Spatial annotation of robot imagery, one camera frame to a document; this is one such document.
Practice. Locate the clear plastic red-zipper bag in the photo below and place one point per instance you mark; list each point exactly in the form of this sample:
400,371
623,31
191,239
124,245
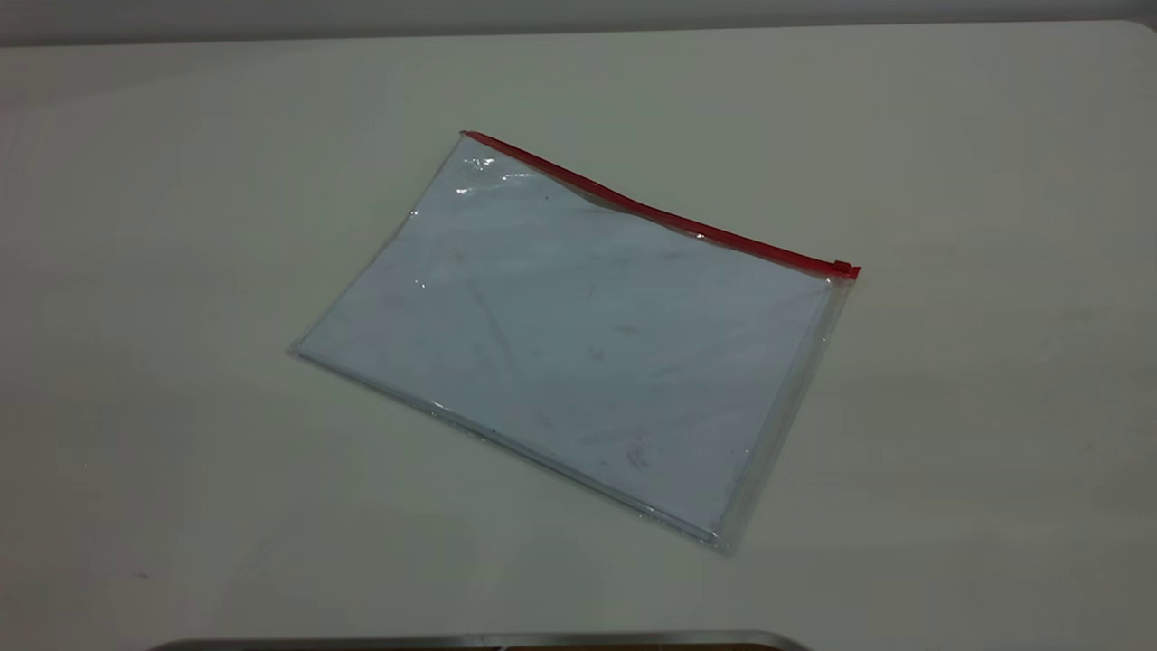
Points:
633,212

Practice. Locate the red zipper slider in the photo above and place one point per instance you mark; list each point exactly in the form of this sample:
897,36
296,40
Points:
845,268

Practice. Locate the white paper sheets stack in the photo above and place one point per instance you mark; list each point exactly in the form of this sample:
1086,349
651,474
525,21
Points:
578,344

